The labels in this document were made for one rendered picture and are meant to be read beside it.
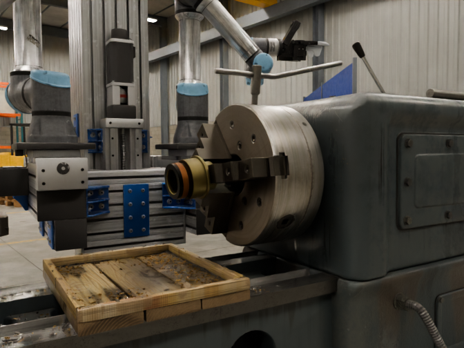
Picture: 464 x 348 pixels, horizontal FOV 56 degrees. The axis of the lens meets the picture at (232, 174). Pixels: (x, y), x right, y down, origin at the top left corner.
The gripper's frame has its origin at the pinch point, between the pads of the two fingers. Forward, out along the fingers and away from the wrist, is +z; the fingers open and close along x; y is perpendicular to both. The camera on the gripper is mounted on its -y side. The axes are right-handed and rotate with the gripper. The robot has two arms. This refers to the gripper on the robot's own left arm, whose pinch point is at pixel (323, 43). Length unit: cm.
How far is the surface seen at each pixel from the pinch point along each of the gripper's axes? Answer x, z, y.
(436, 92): 87, -4, 20
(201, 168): 95, -60, 36
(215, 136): 83, -55, 30
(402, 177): 96, -16, 38
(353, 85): -367, 180, 10
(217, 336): 111, -58, 64
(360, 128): 100, -28, 27
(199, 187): 96, -60, 39
